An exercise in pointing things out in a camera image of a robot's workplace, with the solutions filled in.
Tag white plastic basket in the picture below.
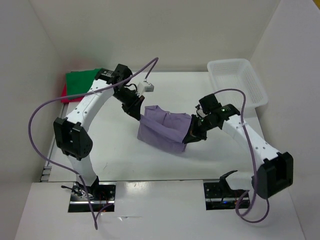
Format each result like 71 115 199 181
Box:
207 58 269 109

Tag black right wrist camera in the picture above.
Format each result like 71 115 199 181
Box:
198 92 242 116

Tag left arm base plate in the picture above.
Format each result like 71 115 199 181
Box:
68 182 116 213

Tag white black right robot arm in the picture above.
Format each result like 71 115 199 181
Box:
183 93 294 200

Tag green t shirt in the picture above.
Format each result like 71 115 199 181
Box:
65 68 101 96

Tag lavender t shirt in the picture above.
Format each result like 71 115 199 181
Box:
137 105 192 154

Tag red t shirt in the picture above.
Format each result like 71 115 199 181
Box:
60 83 83 104

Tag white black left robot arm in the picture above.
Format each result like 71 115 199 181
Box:
53 64 144 200

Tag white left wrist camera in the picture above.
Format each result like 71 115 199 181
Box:
136 81 155 96

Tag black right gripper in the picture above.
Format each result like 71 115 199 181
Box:
182 114 217 144

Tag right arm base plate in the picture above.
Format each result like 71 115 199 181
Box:
203 181 245 211

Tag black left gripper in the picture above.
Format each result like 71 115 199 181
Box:
112 86 145 120

